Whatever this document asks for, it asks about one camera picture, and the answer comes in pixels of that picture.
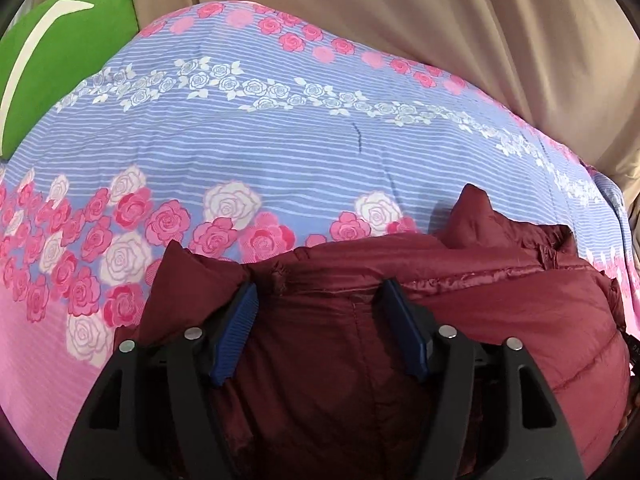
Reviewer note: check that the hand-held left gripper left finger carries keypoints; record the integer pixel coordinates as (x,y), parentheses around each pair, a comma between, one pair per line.
(232,335)

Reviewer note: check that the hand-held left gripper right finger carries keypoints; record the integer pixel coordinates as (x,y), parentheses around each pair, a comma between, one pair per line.
(407,330)

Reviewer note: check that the maroon puffer jacket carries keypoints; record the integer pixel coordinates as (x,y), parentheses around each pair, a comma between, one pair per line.
(340,360)

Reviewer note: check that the pink floral blanket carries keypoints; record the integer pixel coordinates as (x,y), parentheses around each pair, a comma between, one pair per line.
(250,160)

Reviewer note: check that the beige curtain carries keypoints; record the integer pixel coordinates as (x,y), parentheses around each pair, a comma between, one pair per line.
(450,10)

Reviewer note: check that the green plush pillow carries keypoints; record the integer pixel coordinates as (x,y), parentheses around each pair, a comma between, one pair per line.
(55,60)

